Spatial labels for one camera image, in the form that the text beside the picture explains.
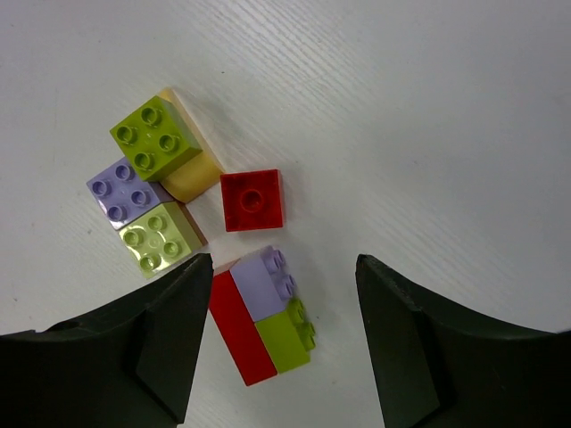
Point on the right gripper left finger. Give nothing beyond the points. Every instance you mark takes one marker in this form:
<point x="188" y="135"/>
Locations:
<point x="129" y="363"/>

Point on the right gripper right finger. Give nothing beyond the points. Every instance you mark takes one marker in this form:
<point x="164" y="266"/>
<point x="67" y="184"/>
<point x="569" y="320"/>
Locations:
<point x="439" y="364"/>

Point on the red square lego brick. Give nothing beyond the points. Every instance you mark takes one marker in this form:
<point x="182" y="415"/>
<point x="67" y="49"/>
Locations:
<point x="252" y="200"/>

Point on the green square lego brick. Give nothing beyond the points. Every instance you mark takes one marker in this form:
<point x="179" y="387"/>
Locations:
<point x="155" y="139"/>

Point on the purple lego on red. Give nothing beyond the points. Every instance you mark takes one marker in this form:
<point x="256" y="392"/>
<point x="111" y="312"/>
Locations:
<point x="263" y="282"/>

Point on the tan lego brick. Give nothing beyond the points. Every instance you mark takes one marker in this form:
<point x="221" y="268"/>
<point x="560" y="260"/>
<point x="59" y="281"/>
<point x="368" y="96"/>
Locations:
<point x="200" y="173"/>

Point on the green lego on red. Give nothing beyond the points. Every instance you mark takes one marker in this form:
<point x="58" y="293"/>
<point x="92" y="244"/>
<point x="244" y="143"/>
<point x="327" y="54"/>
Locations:
<point x="288" y="336"/>

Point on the pale green square lego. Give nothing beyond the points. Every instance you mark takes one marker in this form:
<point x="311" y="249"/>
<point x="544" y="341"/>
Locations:
<point x="162" y="237"/>

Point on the purple square lego brick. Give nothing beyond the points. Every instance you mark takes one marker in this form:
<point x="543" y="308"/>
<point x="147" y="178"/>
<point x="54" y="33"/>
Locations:
<point x="123" y="196"/>

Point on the red long lego brick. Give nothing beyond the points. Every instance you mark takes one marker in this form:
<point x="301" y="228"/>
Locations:
<point x="237" y="329"/>

